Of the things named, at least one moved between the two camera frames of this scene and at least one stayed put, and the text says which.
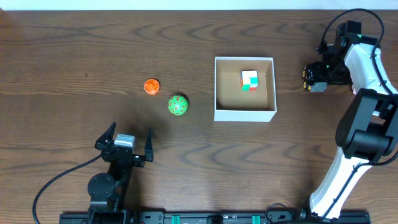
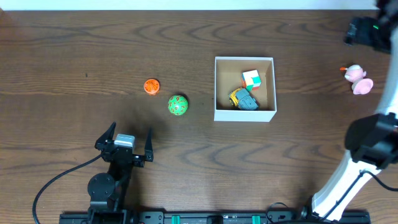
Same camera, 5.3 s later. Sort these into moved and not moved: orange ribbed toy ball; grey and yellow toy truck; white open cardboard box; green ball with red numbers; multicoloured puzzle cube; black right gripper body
Moved: black right gripper body; grey and yellow toy truck
Not moved: orange ribbed toy ball; multicoloured puzzle cube; green ball with red numbers; white open cardboard box
